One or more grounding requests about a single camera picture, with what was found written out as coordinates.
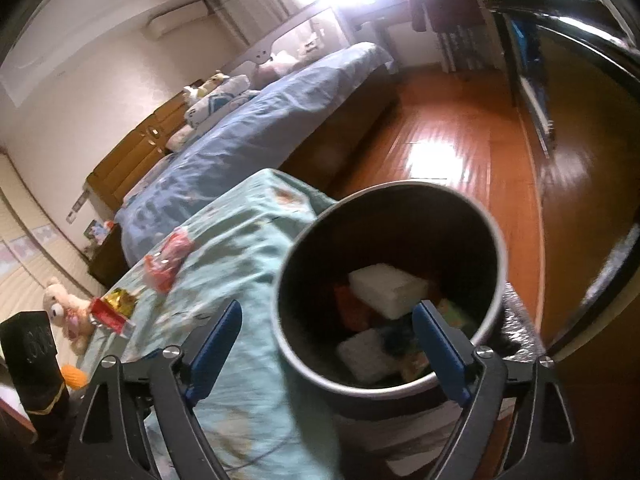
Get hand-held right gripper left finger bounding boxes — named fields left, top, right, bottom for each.
left=65, top=299, right=243, bottom=480

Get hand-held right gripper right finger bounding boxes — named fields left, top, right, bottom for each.
left=411, top=300, right=576, bottom=480

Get green drink carton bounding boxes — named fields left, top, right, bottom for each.
left=435, top=299, right=478, bottom=336

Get white foam fruit net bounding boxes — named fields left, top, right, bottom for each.
left=336, top=329, right=401, bottom=386

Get white box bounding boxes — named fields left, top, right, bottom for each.
left=347, top=262, right=436, bottom=320

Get cream teddy bear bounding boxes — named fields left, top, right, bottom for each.
left=42, top=277, right=96, bottom=356

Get red white milk carton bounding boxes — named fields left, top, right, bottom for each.
left=90, top=297, right=137, bottom=336

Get silver crinkled sheet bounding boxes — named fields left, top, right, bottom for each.
left=500, top=285, right=547, bottom=361

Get teal floral tablecloth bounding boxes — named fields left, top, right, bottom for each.
left=75, top=167, right=346, bottom=480

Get red snack packet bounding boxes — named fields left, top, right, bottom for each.
left=144, top=232, right=193, bottom=293

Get yellow green snack packet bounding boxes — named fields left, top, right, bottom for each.
left=102, top=287, right=138, bottom=318

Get dark wooden nightstand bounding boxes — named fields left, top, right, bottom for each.
left=89, top=220, right=123, bottom=288

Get wooden headboard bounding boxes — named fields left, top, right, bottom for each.
left=85, top=82, right=196, bottom=211

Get floral pillow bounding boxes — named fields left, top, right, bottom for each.
left=165, top=125, right=197, bottom=152

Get bed with blue sheet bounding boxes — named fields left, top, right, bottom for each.
left=115, top=42, right=401, bottom=271

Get folded floral quilt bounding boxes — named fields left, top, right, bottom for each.
left=185, top=75, right=251, bottom=128

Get yellow green plush toy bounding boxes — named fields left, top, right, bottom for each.
left=182, top=71, right=231, bottom=98

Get pink pillow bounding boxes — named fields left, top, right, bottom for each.
left=257, top=50, right=301, bottom=83

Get striped radiator cover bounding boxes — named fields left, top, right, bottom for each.
left=440, top=25, right=493, bottom=73

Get grey crib headboard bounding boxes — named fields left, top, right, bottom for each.
left=227, top=5, right=351, bottom=68

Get white air conditioner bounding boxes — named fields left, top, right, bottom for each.
left=147, top=2, right=208, bottom=38

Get grey curtain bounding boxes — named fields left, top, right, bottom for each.
left=205, top=0, right=281, bottom=46

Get black glossy cabinet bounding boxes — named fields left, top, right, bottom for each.
left=480, top=0, right=640, bottom=351

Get wall sockets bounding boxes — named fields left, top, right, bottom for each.
left=67, top=195, right=89, bottom=223

